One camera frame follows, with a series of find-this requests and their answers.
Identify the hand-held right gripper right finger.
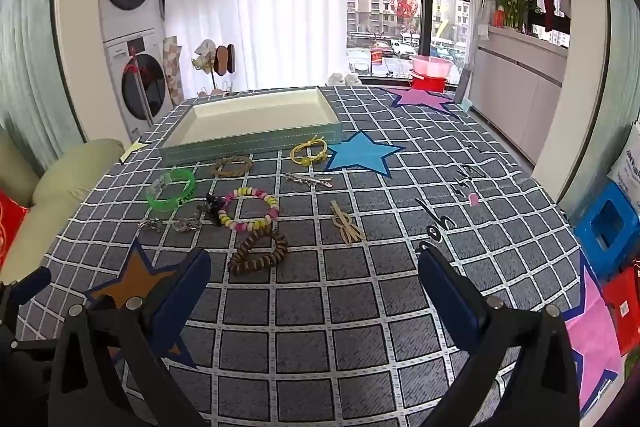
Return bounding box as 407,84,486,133
416,246,583,427

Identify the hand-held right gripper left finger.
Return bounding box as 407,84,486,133
47,248,213,427

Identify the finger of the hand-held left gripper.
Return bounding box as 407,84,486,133
0,266,52,323

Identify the green plastic bracelet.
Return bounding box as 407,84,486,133
146,168,197,210

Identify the beige hair clip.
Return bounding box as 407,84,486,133
330,199,366,244

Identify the brown braided bracelet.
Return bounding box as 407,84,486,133
210,155,254,178

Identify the teal tray with cream inside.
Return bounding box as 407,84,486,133
157,85,343,168

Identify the red cushion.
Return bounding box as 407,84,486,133
0,187,31,269

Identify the black claw clip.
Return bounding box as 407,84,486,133
196,193,227,227

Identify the grey checked cloth with stars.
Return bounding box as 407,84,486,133
15,84,626,427

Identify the cream sofa cushion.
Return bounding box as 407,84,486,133
0,127,126,284

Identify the blue plastic stool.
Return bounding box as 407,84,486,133
572,182,640,279

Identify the red plastic stool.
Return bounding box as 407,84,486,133
600,264,640,358

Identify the mop with red ribbon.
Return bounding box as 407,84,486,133
127,46,152,118

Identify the red bucket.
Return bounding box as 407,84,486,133
410,74,448,94

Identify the white washing machine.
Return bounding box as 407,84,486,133
102,29,174,140

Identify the white cabinet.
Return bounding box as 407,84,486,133
470,24,571,168

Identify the checkered pink panel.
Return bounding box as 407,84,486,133
160,37,187,106

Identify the white printed bag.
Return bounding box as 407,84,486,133
607,122,640,212

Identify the pink basin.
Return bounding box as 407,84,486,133
409,54,453,80

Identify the slipper rack with slippers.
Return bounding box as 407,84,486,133
192,39,241,98

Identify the white sheer curtain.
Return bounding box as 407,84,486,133
162,0,349,95

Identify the brown spiral hair tie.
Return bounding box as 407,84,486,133
227,228,289,277

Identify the colourful bead bracelet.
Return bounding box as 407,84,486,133
218,187,281,233

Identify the yellow hair tie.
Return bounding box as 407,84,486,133
291,134,331,168

